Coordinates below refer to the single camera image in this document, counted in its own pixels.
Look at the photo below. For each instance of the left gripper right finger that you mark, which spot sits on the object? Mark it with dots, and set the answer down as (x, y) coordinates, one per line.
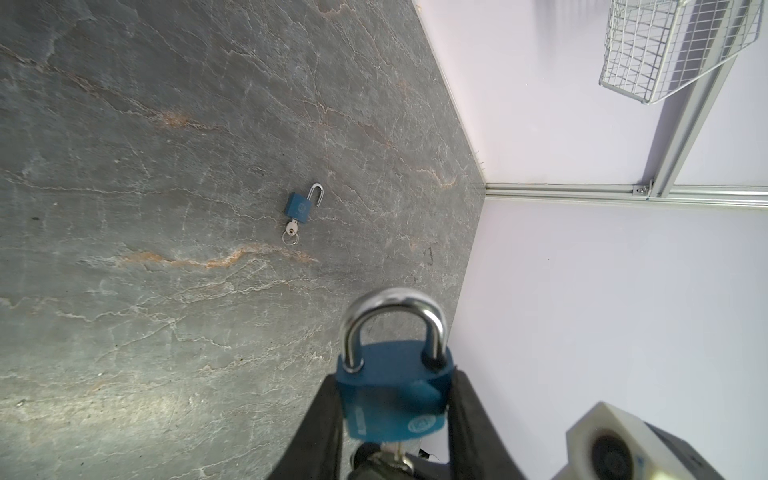
(476, 450)

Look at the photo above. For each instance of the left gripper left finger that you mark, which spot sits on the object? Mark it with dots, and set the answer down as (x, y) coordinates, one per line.
(315, 450)

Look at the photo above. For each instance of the blue padlock smaller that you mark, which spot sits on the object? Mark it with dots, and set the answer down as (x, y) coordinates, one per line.
(394, 391)

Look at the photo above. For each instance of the blue padlock larger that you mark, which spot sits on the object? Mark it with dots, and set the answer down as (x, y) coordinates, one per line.
(299, 207)

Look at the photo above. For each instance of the silver key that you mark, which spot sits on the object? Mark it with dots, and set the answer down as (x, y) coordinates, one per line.
(290, 236)
(371, 462)

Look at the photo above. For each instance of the aluminium frame profiles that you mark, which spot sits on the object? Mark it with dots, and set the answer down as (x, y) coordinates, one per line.
(661, 187)

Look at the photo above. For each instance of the white wire divided basket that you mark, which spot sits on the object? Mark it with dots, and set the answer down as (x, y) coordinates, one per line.
(653, 49)

